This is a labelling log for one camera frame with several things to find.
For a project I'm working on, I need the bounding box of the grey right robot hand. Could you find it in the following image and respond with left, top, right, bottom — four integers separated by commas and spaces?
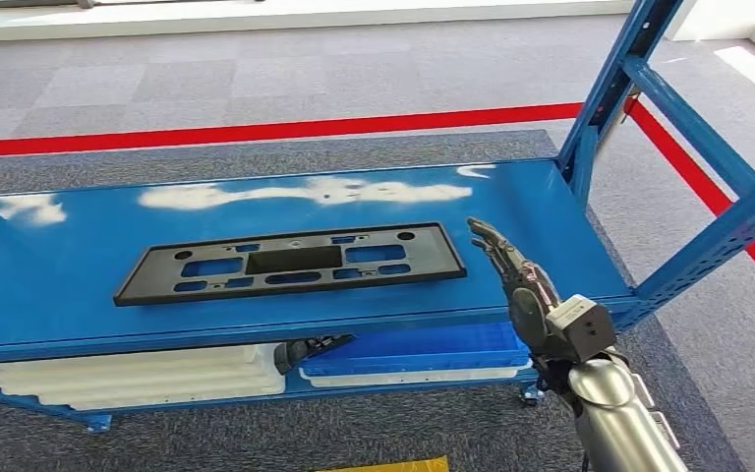
467, 216, 562, 358

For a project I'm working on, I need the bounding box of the small dark grey part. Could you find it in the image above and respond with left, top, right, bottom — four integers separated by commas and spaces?
272, 334, 357, 377

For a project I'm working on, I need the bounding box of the flat white plastic tray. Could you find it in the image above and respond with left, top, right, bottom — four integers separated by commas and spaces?
299, 366, 537, 390

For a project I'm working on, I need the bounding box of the large white plastic part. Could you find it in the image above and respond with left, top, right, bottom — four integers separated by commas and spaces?
0, 343, 286, 413

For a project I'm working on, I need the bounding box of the long black plastic part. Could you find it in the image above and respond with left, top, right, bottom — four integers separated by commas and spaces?
113, 221, 469, 308

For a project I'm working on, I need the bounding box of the blue plastic crate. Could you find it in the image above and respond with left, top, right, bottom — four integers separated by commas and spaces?
299, 322, 534, 380

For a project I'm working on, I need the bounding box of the blue metal shelf rack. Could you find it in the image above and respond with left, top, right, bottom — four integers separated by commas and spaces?
0, 0, 755, 437

